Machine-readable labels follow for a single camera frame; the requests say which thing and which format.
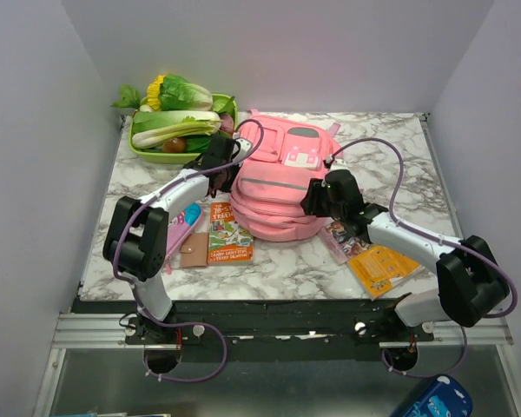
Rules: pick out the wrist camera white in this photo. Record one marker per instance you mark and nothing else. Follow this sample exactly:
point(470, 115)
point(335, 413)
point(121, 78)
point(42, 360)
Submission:
point(335, 163)
point(241, 147)

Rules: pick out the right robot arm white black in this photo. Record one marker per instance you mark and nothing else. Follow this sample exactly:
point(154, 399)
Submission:
point(470, 283)

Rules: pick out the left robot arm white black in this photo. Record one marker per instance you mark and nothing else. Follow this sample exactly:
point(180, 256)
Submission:
point(137, 238)

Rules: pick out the green plastic tray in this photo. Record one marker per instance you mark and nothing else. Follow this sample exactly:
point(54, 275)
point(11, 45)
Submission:
point(195, 144)

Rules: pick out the pink student backpack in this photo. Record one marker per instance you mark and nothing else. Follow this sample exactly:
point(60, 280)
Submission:
point(266, 193)

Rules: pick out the upper toy cabbage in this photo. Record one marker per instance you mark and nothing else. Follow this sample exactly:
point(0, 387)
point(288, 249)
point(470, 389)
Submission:
point(177, 93)

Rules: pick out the green artificial leaf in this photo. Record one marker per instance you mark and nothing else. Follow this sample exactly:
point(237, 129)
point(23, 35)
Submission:
point(129, 97)

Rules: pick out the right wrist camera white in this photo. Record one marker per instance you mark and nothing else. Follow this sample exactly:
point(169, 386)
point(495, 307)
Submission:
point(335, 163)

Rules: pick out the brown leather wallet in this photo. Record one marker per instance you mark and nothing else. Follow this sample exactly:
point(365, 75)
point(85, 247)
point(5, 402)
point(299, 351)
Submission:
point(194, 251)

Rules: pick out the illustrated picture book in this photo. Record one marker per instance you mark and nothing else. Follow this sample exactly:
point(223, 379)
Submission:
point(343, 246)

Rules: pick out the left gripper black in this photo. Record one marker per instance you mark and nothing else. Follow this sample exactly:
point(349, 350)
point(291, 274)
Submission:
point(227, 187)

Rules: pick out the yellow artificial flower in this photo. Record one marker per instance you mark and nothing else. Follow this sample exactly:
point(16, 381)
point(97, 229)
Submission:
point(153, 92)

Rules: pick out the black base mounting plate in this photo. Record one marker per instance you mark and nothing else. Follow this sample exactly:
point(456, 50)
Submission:
point(359, 325)

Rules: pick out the brown toy mushroom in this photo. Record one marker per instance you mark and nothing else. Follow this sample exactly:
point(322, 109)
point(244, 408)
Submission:
point(175, 145)

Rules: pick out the aluminium rail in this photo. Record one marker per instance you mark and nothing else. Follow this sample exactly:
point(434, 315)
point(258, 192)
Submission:
point(88, 331)

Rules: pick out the pink pencil case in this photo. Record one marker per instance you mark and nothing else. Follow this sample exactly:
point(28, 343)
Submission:
point(179, 230)

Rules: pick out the blue pencil case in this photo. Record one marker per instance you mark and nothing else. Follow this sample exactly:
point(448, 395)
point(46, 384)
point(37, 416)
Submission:
point(440, 396)

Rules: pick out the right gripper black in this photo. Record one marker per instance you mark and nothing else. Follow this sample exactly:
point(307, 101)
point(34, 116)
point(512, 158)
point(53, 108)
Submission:
point(310, 202)

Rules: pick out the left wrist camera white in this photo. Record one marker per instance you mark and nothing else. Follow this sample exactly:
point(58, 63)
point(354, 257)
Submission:
point(241, 147)

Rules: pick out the orange treehouse book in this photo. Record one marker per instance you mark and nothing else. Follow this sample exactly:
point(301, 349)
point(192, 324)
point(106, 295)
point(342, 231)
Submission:
point(228, 241)

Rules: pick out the orange yellow booklet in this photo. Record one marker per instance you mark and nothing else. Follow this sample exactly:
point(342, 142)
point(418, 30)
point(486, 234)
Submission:
point(379, 269)

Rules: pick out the purple toy vegetable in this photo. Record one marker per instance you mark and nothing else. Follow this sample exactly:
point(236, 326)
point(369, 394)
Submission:
point(227, 123)

